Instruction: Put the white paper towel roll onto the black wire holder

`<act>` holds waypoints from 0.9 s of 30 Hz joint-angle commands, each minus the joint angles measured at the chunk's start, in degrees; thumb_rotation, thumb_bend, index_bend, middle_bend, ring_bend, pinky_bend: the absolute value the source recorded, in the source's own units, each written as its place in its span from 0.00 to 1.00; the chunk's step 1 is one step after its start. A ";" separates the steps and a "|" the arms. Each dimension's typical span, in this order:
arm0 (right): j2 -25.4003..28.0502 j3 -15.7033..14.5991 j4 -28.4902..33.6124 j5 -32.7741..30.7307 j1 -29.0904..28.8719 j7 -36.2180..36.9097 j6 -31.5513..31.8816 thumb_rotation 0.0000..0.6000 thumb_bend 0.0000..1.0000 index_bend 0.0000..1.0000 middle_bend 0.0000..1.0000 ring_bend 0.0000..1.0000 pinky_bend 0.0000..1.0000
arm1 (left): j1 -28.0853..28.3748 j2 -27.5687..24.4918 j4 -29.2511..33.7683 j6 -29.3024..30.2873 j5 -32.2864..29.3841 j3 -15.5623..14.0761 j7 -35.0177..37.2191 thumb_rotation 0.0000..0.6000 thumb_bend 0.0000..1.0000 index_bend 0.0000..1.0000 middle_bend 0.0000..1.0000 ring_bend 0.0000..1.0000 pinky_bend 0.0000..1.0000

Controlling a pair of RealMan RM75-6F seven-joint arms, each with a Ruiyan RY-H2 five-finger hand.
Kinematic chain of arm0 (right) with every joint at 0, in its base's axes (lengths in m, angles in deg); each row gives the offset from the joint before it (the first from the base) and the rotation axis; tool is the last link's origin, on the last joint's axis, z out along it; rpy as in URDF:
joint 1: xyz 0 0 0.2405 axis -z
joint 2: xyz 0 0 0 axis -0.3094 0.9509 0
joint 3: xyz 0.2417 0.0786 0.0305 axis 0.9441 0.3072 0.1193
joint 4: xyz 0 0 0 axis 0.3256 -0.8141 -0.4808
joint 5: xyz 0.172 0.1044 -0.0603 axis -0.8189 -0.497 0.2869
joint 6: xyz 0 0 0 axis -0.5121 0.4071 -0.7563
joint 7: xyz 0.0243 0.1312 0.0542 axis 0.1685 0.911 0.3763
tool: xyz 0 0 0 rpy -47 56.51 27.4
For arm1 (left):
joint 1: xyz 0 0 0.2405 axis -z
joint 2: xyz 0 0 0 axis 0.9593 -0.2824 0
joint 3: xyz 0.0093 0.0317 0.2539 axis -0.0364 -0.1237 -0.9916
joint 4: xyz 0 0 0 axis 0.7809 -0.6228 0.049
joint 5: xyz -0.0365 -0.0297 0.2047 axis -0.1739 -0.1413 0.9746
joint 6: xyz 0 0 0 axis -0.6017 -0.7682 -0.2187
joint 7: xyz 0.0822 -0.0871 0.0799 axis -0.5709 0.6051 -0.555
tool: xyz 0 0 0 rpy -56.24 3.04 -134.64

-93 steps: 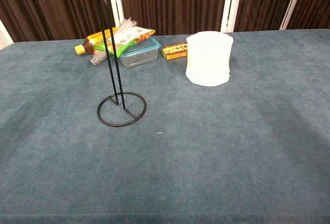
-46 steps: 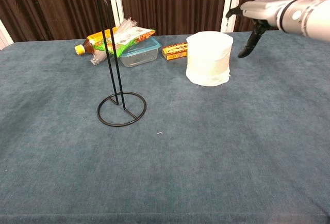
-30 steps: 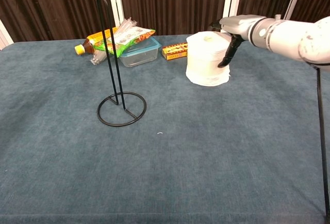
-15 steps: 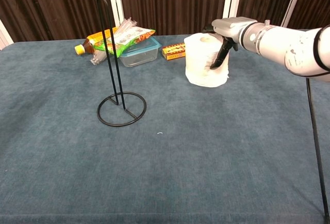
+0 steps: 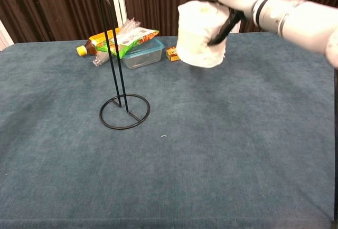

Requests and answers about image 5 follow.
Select white paper towel roll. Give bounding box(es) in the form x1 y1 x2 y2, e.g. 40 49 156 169
176 0 230 69

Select yellow red small box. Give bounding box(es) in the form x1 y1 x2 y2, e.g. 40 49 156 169
165 46 181 63

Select clear plastic food container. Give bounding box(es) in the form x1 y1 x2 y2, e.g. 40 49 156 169
121 37 166 69

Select green snack bag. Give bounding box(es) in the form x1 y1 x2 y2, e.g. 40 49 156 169
95 27 160 60

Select clear plastic straws bundle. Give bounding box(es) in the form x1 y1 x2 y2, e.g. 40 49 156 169
92 17 142 68

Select brown bottle with yellow cap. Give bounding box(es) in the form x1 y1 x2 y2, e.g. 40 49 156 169
76 27 122 57

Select blue grey table cloth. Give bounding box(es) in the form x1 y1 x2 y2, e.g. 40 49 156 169
0 30 338 229

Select brown pleated curtain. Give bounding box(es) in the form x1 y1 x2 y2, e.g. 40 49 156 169
0 0 338 44

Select black wire towel holder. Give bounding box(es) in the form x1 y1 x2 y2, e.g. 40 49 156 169
98 0 151 130

